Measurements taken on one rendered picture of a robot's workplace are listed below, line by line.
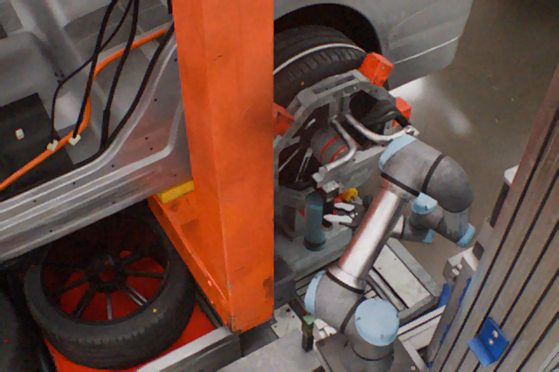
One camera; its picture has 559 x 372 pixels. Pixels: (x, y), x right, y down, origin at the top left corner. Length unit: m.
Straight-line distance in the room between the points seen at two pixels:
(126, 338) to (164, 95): 0.84
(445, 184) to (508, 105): 2.43
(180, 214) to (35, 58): 0.95
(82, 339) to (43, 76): 1.11
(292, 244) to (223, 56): 1.57
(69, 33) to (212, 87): 1.43
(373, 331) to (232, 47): 0.78
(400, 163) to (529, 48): 3.03
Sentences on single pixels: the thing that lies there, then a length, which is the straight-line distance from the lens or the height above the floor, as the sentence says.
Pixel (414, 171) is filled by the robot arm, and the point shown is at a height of 1.29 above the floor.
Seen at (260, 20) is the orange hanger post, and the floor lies 1.72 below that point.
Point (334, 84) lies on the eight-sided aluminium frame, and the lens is 2.13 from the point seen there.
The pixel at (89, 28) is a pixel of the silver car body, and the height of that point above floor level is 1.02.
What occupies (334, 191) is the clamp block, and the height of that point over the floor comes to 0.94.
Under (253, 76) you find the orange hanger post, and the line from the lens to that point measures 1.39.
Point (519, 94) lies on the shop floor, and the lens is 4.11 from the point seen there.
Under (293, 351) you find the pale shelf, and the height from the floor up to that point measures 0.45.
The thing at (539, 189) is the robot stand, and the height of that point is 1.67.
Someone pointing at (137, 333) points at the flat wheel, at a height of 0.50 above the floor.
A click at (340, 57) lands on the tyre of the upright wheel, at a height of 1.17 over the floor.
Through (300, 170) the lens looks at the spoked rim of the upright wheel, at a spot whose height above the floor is 0.68.
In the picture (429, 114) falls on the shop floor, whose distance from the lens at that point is 3.77.
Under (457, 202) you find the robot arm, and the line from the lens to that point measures 1.65.
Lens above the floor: 2.46
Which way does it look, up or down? 49 degrees down
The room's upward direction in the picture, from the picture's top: 1 degrees clockwise
